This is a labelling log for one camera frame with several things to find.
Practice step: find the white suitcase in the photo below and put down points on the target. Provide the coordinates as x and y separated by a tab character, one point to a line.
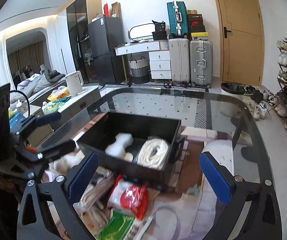
180	59

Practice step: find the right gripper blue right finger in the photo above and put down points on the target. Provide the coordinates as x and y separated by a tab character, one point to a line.
218	176

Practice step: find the person's left hand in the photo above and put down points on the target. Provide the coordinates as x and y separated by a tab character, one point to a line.
6	185

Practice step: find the black bag on desk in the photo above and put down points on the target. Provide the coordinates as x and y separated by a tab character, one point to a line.
160	32

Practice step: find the green and white pouch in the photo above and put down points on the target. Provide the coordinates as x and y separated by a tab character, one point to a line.
124	227

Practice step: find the white electric kettle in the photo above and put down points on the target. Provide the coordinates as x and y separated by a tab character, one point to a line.
74	83

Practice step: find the black refrigerator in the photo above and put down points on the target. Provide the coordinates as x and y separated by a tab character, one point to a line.
105	34

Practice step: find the white and blue plush toy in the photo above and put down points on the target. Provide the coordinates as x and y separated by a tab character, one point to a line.
63	165

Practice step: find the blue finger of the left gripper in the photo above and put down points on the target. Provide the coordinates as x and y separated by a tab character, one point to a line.
51	118
56	151

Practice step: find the woven laundry basket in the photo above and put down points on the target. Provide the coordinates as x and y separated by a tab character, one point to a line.
140	70

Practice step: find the red and white snack bag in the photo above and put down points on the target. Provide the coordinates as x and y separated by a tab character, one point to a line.
128	198

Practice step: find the white foam piece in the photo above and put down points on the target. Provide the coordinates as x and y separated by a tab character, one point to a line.
118	148

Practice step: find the white drawer desk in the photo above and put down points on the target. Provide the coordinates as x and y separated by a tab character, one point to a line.
158	55

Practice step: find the oval mirror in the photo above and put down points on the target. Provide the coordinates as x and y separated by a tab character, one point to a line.
143	32

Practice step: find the grey side cabinet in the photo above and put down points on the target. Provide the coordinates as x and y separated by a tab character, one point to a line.
68	110

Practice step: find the white trash bin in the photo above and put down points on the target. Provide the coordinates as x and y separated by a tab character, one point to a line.
233	90

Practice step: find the silver suitcase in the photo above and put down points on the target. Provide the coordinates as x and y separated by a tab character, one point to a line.
201	62

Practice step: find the stack of shoe boxes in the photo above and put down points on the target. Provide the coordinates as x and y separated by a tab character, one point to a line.
196	26

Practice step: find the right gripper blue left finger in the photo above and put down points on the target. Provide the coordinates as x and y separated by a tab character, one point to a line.
79	177

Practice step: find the teal suitcase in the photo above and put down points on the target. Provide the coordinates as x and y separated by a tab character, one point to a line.
178	20

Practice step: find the wooden door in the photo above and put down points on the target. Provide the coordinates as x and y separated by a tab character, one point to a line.
241	41

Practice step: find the black storage box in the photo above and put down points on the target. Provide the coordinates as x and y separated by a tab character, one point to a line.
142	128

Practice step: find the black glass cabinet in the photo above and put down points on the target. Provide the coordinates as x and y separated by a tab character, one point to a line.
80	14

